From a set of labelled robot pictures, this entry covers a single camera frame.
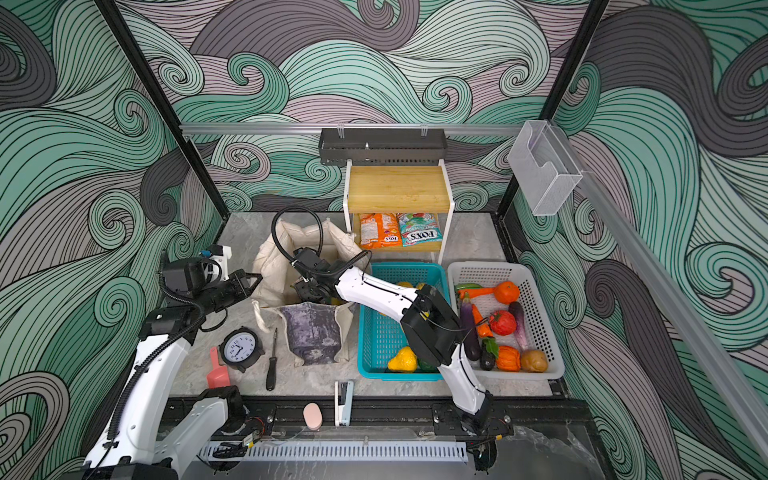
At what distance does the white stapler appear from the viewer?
727 millimetres

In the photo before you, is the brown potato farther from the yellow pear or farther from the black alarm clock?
the black alarm clock

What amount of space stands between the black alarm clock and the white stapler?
25cm

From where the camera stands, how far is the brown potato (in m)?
0.76

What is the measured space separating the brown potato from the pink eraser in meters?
0.55

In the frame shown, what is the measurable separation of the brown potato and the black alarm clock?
742mm

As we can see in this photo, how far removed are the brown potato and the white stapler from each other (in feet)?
1.54

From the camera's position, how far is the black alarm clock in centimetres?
82
